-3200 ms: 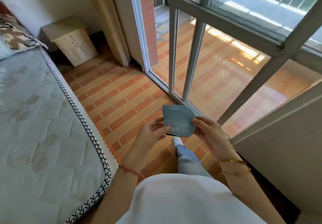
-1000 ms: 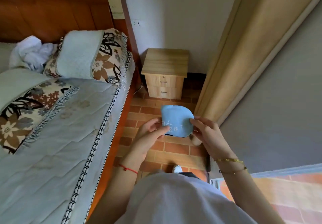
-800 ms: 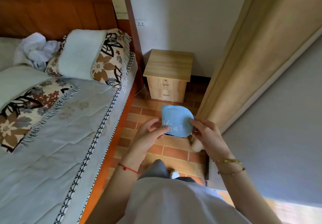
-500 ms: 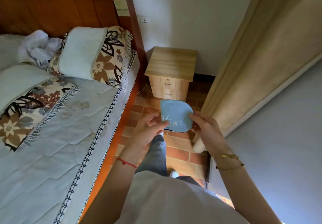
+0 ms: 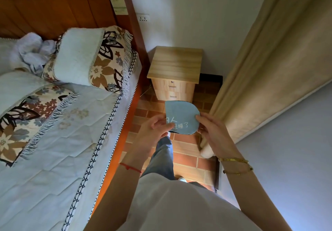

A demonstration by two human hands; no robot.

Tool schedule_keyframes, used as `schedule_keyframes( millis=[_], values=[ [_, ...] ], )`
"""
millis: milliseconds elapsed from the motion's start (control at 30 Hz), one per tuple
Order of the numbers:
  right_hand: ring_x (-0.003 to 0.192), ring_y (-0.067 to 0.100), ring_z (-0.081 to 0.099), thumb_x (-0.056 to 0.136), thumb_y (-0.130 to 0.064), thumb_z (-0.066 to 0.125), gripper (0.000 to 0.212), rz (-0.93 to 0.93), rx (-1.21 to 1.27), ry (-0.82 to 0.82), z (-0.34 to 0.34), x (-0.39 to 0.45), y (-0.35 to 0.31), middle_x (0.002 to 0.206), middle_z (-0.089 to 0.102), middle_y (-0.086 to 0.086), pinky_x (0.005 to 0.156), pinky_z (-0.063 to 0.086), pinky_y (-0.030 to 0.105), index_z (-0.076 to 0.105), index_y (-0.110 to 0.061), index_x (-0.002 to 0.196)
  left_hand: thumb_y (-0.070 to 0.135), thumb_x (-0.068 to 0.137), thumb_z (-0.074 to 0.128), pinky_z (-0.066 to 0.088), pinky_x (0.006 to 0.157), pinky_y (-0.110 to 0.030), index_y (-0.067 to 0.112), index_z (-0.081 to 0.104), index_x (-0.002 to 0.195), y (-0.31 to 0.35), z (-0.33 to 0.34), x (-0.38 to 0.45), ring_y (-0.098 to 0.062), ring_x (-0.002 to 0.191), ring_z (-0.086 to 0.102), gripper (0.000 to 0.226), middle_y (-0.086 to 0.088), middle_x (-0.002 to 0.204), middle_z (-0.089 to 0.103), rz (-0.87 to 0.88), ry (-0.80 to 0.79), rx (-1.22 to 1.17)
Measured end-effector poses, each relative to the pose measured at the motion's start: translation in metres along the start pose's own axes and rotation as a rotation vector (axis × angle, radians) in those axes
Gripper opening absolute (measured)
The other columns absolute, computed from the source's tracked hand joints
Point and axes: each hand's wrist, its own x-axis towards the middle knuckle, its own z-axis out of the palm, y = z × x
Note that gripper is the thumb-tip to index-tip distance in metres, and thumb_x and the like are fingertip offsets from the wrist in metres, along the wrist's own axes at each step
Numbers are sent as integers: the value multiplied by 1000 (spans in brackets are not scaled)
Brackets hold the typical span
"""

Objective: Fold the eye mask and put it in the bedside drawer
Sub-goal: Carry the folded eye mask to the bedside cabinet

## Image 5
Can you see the person's right hand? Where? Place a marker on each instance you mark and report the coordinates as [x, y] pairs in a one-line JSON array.
[[220, 140]]

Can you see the person's left hand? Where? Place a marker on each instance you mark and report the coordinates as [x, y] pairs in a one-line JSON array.
[[147, 140]]

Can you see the blue eye mask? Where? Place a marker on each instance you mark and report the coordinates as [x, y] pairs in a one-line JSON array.
[[181, 114]]

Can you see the person's right forearm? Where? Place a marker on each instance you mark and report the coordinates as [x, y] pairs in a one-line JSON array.
[[256, 202]]

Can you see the person's left forearm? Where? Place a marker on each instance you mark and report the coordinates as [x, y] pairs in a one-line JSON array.
[[114, 199]]

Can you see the wooden lower drawer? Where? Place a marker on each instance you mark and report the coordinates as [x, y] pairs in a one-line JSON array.
[[185, 96]]

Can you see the wooden bedside table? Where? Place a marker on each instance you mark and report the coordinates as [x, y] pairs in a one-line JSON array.
[[176, 62]]

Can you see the blue jeans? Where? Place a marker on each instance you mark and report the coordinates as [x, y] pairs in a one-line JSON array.
[[160, 158]]

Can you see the white shirt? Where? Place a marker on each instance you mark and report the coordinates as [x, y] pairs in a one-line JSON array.
[[181, 207]]

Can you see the white quilted mattress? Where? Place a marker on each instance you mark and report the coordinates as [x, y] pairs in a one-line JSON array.
[[64, 160]]

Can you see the beige curtain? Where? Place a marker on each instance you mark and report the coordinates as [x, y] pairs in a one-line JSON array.
[[259, 57]]

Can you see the floral fringed pillow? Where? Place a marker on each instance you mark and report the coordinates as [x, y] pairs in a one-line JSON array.
[[18, 88], [77, 57]]

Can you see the crumpled white cloth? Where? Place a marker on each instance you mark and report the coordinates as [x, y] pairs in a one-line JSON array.
[[31, 52]]

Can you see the white wall socket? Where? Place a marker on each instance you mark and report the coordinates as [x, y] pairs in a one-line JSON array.
[[143, 17]]

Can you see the red-brown wooden bed frame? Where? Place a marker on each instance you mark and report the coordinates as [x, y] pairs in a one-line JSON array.
[[52, 10]]

